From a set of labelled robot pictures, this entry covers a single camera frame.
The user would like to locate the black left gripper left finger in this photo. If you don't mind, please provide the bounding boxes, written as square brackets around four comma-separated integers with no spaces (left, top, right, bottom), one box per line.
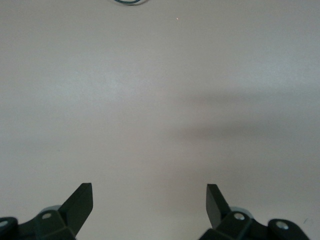
[0,182,94,240]

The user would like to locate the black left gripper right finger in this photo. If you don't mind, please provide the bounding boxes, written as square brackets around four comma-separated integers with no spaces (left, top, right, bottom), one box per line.
[199,183,311,240]

